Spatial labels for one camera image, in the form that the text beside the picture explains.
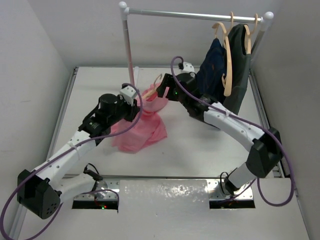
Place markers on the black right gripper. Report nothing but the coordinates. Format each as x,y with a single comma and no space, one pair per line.
167,81

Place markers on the dark grey t shirt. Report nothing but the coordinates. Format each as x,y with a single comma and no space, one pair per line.
240,69

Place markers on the beige plastic hanger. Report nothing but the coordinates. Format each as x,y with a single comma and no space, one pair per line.
153,87

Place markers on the pink t shirt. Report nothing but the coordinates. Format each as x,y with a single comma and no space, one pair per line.
149,130

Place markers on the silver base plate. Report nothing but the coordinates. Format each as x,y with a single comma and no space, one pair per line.
245,193
106,190

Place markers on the navy blue shirt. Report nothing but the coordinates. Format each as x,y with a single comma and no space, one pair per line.
209,76

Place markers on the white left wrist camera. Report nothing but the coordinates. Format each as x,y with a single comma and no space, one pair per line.
128,93

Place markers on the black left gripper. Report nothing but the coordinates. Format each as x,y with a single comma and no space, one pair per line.
131,109

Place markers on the beige hanger with grey shirt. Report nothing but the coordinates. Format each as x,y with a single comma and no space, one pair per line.
248,33

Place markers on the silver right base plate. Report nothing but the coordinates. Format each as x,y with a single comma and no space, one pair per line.
245,193

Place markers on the beige hanger with navy shirt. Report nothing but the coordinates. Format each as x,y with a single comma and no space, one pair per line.
226,78

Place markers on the white clothes rack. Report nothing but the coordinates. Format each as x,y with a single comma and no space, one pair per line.
265,22

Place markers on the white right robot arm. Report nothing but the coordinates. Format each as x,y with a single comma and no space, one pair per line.
263,148

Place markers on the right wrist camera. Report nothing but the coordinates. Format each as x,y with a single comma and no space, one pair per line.
186,67

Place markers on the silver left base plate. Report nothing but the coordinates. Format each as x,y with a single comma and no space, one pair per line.
106,190

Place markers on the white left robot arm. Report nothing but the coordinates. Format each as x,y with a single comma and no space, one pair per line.
39,189

